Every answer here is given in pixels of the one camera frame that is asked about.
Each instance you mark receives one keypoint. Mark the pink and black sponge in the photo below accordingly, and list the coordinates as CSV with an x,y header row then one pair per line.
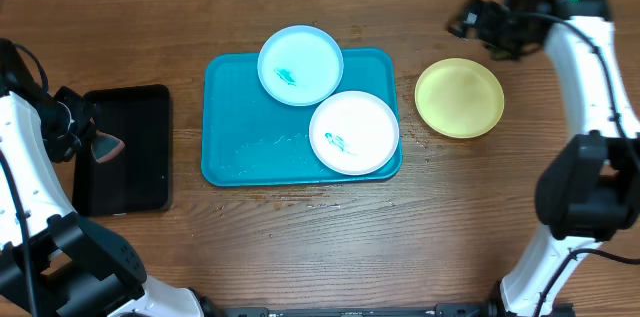
x,y
105,147

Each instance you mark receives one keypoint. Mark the white plate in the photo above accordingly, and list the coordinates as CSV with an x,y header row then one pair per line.
x,y
354,133

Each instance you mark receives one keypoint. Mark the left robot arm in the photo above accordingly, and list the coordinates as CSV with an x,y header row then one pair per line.
x,y
55,262

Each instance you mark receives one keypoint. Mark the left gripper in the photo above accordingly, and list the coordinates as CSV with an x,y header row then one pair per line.
x,y
84,111

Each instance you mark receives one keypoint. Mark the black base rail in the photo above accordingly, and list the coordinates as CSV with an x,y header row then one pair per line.
x,y
400,311

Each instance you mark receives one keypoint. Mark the black water tray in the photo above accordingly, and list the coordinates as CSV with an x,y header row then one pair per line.
x,y
137,177

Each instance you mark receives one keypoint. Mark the yellow-green plate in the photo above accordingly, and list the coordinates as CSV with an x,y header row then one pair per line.
x,y
459,98

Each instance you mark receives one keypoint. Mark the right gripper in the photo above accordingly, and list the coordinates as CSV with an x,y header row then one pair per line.
x,y
480,16

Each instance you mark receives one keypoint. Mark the light blue plate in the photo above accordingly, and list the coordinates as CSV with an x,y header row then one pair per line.
x,y
300,65

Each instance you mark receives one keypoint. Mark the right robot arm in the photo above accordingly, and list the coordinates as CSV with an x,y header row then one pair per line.
x,y
590,191

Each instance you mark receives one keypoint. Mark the teal plastic tray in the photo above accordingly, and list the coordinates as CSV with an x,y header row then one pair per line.
x,y
251,139

